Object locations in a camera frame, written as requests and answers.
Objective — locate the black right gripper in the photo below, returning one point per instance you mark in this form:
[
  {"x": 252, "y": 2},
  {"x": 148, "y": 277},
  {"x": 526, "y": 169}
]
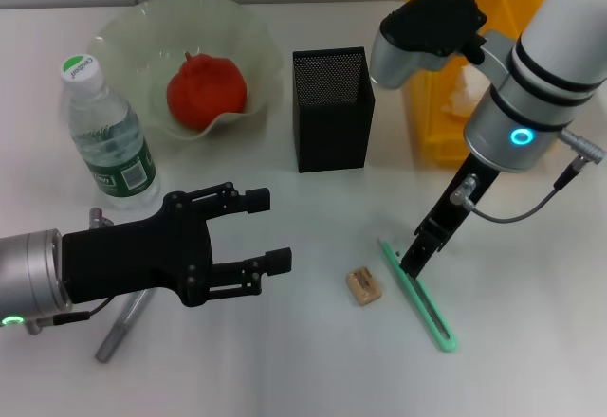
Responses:
[{"x": 455, "y": 213}]

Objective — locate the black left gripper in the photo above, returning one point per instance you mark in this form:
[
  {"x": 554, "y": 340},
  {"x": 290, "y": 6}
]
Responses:
[{"x": 137, "y": 256}]

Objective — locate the green utility knife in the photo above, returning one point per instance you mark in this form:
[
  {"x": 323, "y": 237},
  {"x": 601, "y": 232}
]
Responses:
[{"x": 427, "y": 308}]

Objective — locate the orange knitted fruit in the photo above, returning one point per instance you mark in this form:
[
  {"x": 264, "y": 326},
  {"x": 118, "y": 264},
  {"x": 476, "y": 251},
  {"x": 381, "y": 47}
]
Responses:
[{"x": 204, "y": 90}]

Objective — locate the white paper ball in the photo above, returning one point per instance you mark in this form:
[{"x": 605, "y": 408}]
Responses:
[{"x": 462, "y": 100}]

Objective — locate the clear green-label water bottle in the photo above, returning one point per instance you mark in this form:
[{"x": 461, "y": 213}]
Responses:
[{"x": 118, "y": 161}]

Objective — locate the beige eraser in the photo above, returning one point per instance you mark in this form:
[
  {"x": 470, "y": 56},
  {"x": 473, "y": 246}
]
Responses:
[{"x": 362, "y": 287}]

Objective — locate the black mesh pen holder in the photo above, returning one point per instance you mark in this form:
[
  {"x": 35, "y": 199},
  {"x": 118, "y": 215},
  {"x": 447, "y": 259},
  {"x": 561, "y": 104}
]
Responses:
[{"x": 332, "y": 137}]

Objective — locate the pale green glass fruit plate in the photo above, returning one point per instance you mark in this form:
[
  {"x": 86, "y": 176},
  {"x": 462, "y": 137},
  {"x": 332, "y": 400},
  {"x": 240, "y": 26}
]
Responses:
[{"x": 246, "y": 57}]

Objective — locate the grey metal pen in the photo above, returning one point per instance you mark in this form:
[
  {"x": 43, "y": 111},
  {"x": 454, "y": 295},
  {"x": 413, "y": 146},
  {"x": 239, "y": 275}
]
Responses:
[{"x": 111, "y": 336}]

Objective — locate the yellow plastic bin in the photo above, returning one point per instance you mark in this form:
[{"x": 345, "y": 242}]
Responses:
[{"x": 436, "y": 109}]

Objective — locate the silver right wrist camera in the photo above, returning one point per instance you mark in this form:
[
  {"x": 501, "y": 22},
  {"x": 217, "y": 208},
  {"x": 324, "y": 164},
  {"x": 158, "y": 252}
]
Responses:
[{"x": 427, "y": 23}]

